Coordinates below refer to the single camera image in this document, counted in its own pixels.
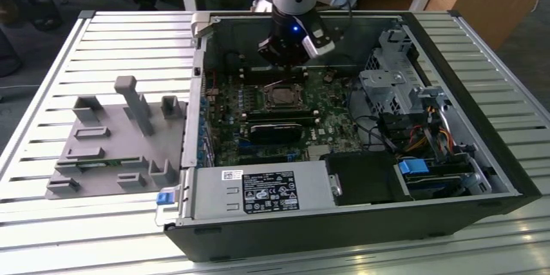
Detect metal wire locking lever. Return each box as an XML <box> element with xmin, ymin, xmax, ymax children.
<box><xmin>262</xmin><ymin>77</ymin><xmax>298</xmax><ymax>89</ymax></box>

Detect silver topped CPU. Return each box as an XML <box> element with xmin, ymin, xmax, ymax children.
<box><xmin>273</xmin><ymin>90</ymin><xmax>298</xmax><ymax>104</ymax></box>

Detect silver metal drive cage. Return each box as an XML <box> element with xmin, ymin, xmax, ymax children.
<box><xmin>358</xmin><ymin>28</ymin><xmax>447</xmax><ymax>118</ymax></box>

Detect black graphics card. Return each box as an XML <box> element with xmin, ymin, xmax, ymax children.
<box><xmin>247</xmin><ymin>122</ymin><xmax>305</xmax><ymax>146</ymax></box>

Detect green motherboard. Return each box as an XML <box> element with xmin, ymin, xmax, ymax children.
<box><xmin>202</xmin><ymin>68</ymin><xmax>366</xmax><ymax>166</ymax></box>

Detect silver chipset heatsink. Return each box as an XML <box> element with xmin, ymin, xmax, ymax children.
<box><xmin>307</xmin><ymin>145</ymin><xmax>331</xmax><ymax>162</ymax></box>

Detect black plastic shroud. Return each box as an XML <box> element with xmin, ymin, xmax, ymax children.
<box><xmin>325</xmin><ymin>152</ymin><xmax>414</xmax><ymax>207</ymax></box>

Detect grey power supply unit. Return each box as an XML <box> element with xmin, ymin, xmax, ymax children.
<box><xmin>188</xmin><ymin>160</ymin><xmax>345</xmax><ymax>220</ymax></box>

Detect hard disk in blue carrier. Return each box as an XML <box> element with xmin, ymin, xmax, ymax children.
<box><xmin>397</xmin><ymin>158</ymin><xmax>469</xmax><ymax>196</ymax></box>

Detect grey plastic parts rack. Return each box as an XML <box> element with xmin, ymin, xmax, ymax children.
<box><xmin>44</xmin><ymin>75</ymin><xmax>190</xmax><ymax>200</ymax></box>

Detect green RAM stick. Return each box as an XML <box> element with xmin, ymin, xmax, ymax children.
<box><xmin>76</xmin><ymin>158</ymin><xmax>143</xmax><ymax>170</ymax></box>

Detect black open PC case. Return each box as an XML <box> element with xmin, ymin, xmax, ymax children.
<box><xmin>163</xmin><ymin>10</ymin><xmax>542</xmax><ymax>263</ymax></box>

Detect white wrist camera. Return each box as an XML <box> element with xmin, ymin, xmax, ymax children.
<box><xmin>301</xmin><ymin>14</ymin><xmax>346</xmax><ymax>61</ymax></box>

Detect black cable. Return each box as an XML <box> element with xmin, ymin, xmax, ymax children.
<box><xmin>351</xmin><ymin>115</ymin><xmax>393</xmax><ymax>153</ymax></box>

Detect orange yellow power wires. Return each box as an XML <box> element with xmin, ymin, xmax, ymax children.
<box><xmin>407</xmin><ymin>125</ymin><xmax>457</xmax><ymax>153</ymax></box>

